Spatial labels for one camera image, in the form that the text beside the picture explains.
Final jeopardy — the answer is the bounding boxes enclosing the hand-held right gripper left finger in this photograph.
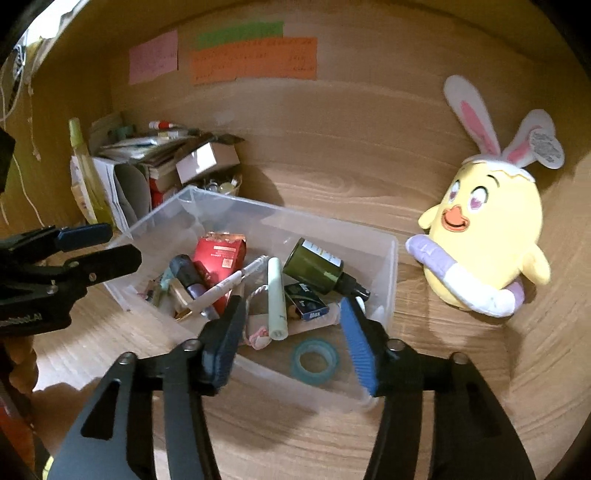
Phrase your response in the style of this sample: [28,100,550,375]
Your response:
[46,295,247,480]

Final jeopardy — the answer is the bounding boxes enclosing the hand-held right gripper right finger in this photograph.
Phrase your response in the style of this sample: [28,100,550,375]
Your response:
[340,296,539,480]

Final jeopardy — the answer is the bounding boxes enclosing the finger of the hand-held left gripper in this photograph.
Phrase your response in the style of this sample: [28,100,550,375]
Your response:
[55,244,142,296]
[1,224,113,268]

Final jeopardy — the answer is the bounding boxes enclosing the pink and white cord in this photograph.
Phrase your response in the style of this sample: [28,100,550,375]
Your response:
[242,282,274,349]

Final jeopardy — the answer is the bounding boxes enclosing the translucent teal bottle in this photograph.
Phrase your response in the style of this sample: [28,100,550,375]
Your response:
[150,268,178,308]

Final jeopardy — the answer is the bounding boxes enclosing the white pen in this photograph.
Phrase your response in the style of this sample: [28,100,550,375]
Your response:
[174,255,269,321]

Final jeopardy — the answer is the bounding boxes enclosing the teal tape roll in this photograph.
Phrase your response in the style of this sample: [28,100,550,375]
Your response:
[291,338,341,384]

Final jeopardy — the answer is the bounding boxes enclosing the pale green pen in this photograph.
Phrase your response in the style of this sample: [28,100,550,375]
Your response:
[267,257,290,341]

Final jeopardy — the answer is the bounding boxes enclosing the black tube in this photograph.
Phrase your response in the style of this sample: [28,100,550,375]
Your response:
[168,255,221,320]

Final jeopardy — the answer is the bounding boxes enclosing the small blue box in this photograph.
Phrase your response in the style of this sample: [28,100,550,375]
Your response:
[283,282,330,321]

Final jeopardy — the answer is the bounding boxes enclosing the red foil packet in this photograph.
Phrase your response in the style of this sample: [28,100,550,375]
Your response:
[191,232,247,312]

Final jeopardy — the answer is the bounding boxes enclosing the dark green bottle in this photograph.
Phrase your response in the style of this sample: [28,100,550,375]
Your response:
[283,237,371,301]

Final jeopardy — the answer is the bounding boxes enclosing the clear plastic bin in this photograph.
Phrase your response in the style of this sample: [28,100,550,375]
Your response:
[104,185,399,414]

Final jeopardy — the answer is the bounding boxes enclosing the person's left hand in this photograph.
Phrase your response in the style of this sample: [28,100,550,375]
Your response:
[7,339,38,393]

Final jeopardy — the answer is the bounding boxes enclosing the folded white papers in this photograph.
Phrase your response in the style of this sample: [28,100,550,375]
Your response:
[70,154,153,234]

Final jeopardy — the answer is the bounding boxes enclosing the red box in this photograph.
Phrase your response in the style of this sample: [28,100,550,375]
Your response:
[148,175,181,208]

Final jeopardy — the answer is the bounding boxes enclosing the stack of booklets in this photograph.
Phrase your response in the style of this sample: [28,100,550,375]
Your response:
[90,113,204,178]

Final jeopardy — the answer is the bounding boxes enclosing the small white box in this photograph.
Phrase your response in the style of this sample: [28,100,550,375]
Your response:
[174,141,241,185]

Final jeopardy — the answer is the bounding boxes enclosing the yellow chick plush toy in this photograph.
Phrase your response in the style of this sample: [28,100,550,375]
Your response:
[405,75,566,318]

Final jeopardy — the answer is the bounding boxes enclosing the pink paper note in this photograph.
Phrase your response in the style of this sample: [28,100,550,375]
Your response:
[128,30,179,85]

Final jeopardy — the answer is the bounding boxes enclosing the orange paper note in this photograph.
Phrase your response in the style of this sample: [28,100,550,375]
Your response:
[190,37,318,86]

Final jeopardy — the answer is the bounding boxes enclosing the green paper note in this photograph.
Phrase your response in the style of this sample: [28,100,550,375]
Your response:
[194,21,284,51]

